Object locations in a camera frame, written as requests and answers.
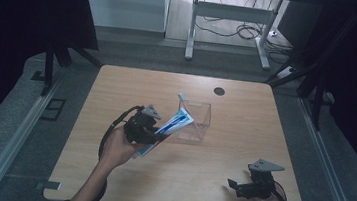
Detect black round table grommet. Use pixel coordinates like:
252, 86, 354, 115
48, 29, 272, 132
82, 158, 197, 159
212, 86, 226, 97

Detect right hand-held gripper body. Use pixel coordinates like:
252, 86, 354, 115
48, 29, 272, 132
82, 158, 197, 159
237, 156, 287, 201

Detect person's left hand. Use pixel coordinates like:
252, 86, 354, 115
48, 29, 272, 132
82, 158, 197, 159
98, 124, 149, 175

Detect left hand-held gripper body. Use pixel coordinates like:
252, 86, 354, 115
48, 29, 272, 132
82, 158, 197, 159
121, 101, 167, 147

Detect aluminium floor rail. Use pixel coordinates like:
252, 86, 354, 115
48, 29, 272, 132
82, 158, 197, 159
288, 97, 357, 201
0, 71, 63, 201

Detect white power strip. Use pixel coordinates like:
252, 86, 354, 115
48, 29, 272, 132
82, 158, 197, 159
275, 64, 297, 82

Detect black floor bracket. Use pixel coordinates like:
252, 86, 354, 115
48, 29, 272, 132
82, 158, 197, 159
39, 96, 68, 124

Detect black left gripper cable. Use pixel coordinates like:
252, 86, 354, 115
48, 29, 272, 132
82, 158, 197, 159
54, 98, 146, 201

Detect black floor cables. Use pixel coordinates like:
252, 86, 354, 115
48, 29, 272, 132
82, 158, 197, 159
190, 0, 300, 66

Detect white metal desk frame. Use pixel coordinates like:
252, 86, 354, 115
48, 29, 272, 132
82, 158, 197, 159
184, 0, 284, 71

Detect white and blue toothpaste tube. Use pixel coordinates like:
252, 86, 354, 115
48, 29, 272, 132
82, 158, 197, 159
131, 102, 197, 165

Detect black metal stand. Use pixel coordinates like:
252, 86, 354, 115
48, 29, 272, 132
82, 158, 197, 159
39, 37, 106, 103
259, 3, 357, 134

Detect pink toothbrush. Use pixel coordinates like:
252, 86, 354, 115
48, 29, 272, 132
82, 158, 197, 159
174, 91, 201, 131

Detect white cabinet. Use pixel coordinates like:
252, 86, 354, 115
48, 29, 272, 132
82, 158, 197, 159
78, 0, 171, 35

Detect clear plastic container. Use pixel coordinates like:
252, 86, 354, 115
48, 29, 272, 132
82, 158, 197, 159
174, 99, 213, 144

